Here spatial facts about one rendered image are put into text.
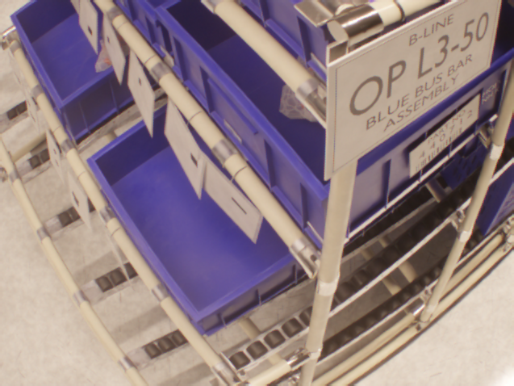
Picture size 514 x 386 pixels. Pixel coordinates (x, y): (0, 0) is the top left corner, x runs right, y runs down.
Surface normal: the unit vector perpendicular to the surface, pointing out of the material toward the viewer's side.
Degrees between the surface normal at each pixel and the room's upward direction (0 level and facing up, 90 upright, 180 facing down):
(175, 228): 3
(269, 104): 4
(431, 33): 90
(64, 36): 3
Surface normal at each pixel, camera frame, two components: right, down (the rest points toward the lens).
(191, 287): -0.05, -0.44
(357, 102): 0.57, 0.72
